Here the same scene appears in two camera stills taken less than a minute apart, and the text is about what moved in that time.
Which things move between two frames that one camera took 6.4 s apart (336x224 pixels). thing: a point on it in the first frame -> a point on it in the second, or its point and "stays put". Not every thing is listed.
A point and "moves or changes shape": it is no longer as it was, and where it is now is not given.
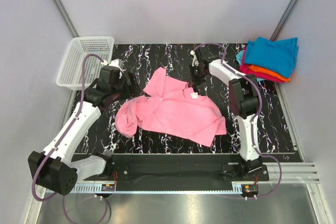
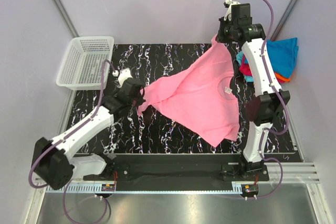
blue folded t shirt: (279, 55) stays put
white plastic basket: (70, 74) stays put
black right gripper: (193, 81) -> (219, 38)
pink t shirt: (171, 108) moves or changes shape
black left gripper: (134, 87) -> (140, 100)
